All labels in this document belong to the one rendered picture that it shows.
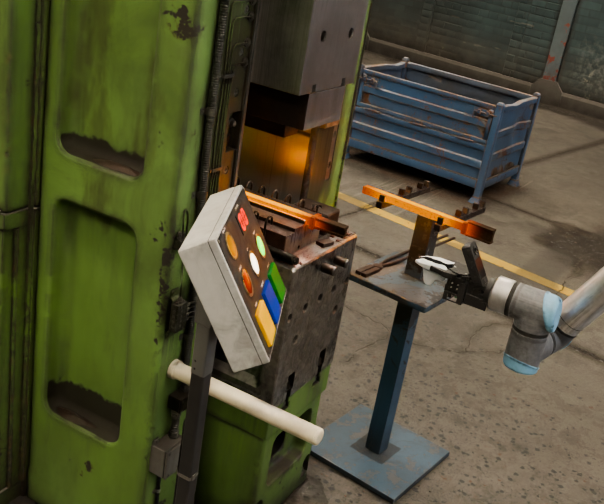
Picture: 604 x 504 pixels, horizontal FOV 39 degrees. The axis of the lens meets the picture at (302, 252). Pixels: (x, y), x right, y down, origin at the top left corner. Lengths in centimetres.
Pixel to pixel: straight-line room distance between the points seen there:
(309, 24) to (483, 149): 406
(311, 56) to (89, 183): 63
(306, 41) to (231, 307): 72
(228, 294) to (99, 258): 73
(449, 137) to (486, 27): 467
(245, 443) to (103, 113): 103
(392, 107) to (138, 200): 437
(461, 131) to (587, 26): 426
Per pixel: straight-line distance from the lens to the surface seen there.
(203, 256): 164
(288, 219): 237
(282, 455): 283
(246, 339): 170
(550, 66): 1030
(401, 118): 630
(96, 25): 220
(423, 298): 271
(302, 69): 210
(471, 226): 260
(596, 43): 1012
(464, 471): 326
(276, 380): 241
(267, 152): 267
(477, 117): 606
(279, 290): 192
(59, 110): 225
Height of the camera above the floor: 183
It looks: 23 degrees down
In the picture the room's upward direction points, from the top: 10 degrees clockwise
